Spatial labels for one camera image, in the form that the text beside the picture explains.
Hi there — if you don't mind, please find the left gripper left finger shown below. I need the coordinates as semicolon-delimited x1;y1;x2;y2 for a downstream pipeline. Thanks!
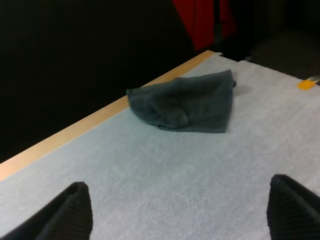
0;181;94;240

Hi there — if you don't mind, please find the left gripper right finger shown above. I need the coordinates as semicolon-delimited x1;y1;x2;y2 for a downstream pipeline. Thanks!
266;173;320;240

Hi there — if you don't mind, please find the grey-green towel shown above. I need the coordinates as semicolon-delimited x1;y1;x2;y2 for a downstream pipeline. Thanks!
126;69;238;134

